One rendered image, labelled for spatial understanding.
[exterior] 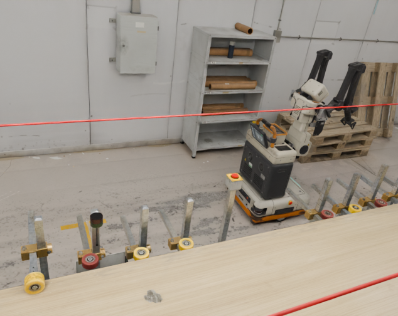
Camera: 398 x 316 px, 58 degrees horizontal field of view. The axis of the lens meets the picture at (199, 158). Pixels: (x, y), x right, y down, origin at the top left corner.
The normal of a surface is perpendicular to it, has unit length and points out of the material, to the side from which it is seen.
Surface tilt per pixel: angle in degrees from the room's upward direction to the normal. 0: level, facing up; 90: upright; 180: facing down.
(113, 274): 0
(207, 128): 90
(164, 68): 90
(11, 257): 0
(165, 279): 0
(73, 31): 90
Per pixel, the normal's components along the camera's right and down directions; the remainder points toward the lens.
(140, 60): 0.40, 0.49
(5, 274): 0.12, -0.86
